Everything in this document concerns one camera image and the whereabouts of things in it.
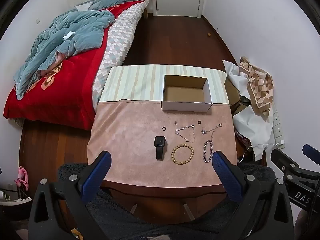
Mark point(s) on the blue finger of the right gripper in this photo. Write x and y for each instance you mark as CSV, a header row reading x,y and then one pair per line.
x,y
311,153

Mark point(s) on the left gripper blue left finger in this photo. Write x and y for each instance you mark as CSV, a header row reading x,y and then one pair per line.
x,y
93,176

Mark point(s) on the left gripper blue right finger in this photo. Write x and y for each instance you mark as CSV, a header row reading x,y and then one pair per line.
x,y
230,176

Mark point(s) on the black smart watch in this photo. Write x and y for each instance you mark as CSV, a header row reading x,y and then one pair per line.
x,y
159,144

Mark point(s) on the white power strip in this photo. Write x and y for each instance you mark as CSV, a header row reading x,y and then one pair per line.
x,y
277,129

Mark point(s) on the white plastic bag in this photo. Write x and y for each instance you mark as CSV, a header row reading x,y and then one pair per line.
x,y
257,132

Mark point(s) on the pink and striped table cloth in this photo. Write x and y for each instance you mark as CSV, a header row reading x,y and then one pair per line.
x,y
129,116

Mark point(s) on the red blanket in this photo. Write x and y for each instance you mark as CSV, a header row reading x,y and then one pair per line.
x,y
64,96

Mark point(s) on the pink slipper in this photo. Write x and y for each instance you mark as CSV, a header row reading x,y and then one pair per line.
x,y
22,178

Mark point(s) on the white cardboard box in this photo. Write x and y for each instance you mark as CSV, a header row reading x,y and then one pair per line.
x,y
186,94

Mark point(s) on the checkered mattress sheet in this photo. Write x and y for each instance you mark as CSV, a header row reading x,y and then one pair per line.
x,y
120,36

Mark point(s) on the blue-grey quilt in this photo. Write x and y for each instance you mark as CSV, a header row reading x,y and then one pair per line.
x,y
69,34

